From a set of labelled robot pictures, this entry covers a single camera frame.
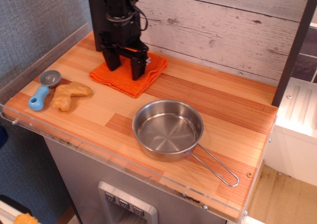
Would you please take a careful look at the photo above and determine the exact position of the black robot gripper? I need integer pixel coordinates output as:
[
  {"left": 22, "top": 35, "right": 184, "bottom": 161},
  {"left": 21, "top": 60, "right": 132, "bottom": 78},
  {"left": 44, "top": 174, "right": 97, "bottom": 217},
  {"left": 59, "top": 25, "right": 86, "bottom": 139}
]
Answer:
[{"left": 99, "top": 17, "right": 148, "bottom": 81}]

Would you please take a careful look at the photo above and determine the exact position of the orange cloth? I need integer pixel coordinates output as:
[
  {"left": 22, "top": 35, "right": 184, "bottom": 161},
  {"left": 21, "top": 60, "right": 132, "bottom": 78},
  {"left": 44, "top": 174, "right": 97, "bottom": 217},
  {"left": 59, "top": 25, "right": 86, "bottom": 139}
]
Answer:
[{"left": 90, "top": 52, "right": 168, "bottom": 98}]

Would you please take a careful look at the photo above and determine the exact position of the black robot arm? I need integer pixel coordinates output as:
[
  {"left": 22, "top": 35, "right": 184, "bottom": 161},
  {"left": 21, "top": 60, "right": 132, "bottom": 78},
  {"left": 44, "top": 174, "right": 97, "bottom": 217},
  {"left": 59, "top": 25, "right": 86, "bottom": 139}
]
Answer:
[{"left": 89, "top": 0, "right": 149, "bottom": 81}]

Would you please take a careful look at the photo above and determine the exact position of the yellow toy chicken piece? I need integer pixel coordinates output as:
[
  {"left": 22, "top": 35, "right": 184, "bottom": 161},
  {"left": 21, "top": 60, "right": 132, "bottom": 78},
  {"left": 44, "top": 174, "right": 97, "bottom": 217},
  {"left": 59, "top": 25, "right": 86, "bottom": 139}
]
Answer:
[{"left": 52, "top": 81, "right": 92, "bottom": 112}]

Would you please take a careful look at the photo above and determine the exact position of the stainless steel pan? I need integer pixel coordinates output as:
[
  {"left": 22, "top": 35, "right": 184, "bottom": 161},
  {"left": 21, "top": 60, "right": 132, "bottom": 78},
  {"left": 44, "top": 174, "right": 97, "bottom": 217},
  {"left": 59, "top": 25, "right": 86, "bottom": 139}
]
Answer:
[{"left": 132, "top": 99, "right": 240, "bottom": 187}]

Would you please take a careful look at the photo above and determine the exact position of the grey toy cabinet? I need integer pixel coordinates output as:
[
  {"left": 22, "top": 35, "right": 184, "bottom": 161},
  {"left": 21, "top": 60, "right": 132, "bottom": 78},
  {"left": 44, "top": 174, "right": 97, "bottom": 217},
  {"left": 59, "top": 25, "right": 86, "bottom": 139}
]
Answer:
[{"left": 45, "top": 138, "right": 226, "bottom": 224}]

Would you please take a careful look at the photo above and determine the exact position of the silver dispenser panel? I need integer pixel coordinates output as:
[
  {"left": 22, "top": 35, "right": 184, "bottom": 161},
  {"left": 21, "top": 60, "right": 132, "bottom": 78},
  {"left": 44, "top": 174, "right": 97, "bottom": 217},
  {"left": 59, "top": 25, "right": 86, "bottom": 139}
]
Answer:
[{"left": 98, "top": 181, "right": 159, "bottom": 224}]

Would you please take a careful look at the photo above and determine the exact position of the clear acrylic edge guard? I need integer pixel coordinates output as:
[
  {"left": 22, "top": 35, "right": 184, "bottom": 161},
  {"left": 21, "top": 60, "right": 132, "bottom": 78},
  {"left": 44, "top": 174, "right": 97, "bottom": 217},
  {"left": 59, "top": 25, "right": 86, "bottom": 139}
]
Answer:
[{"left": 1, "top": 106, "right": 247, "bottom": 224}]

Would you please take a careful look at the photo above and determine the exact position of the white toy sink unit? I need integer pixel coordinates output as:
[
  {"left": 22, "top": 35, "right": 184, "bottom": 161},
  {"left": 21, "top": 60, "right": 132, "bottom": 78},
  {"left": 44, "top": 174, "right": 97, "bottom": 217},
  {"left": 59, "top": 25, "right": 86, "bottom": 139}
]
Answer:
[{"left": 264, "top": 78, "right": 317, "bottom": 185}]

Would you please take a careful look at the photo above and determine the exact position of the orange object bottom left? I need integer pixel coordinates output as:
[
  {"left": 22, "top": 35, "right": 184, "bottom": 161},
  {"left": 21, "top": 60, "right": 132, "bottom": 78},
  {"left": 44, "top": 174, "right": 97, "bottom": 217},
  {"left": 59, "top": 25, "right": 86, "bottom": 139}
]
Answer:
[{"left": 13, "top": 213, "right": 39, "bottom": 224}]

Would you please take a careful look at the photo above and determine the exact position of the dark grey left post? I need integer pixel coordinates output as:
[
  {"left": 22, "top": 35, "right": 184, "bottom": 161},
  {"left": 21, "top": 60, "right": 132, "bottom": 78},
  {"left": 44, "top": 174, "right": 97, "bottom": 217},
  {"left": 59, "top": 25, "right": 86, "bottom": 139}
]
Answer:
[{"left": 89, "top": 0, "right": 107, "bottom": 52}]

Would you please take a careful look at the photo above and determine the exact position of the dark grey post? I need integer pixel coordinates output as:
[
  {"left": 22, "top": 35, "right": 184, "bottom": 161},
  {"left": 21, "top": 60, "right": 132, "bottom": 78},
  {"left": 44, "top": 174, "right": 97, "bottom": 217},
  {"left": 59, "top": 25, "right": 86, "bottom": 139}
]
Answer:
[
  {"left": 89, "top": 0, "right": 107, "bottom": 52},
  {"left": 271, "top": 0, "right": 317, "bottom": 107}
]

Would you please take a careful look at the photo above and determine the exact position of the blue handled grey scoop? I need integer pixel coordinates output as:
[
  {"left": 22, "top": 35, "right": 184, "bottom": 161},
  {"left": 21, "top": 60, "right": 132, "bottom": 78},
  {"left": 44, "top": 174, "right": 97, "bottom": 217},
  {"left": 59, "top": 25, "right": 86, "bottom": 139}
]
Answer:
[{"left": 28, "top": 70, "right": 61, "bottom": 112}]

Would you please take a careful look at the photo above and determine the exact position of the dark grey right post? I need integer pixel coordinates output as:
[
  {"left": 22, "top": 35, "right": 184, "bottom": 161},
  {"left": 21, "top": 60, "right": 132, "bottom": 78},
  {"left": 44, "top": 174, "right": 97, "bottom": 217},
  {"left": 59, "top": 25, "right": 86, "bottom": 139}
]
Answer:
[{"left": 271, "top": 0, "right": 317, "bottom": 107}]

